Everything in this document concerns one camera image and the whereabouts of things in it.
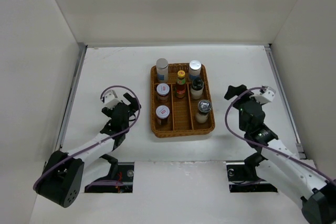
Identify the black-cap white sauce bottle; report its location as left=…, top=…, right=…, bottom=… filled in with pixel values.
left=191, top=77, right=204, bottom=100

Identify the white-lid jar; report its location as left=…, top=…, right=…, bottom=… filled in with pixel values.
left=155, top=105, right=170, bottom=126
left=156, top=83, right=170, bottom=103

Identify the silver-lid salt shaker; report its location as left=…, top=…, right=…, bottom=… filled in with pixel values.
left=156, top=58, right=169, bottom=83
left=188, top=60, right=202, bottom=82

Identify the red sauce bottle yellow cap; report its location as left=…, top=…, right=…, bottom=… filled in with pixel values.
left=175, top=70, right=186, bottom=98

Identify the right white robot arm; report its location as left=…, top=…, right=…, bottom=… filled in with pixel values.
left=224, top=85, right=335, bottom=223

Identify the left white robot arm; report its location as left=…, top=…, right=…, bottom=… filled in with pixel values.
left=33, top=90, right=141, bottom=208

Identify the brown wicker divided basket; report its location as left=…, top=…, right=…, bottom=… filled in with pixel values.
left=150, top=63, right=215, bottom=138

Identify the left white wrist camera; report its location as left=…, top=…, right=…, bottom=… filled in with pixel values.
left=101, top=89, right=121, bottom=110

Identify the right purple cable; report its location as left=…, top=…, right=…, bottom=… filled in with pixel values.
left=225, top=86, right=336, bottom=187

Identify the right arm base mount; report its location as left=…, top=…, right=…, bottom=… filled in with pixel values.
left=226, top=153, right=278, bottom=193

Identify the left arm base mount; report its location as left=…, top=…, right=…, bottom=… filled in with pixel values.
left=81, top=154, right=135, bottom=194

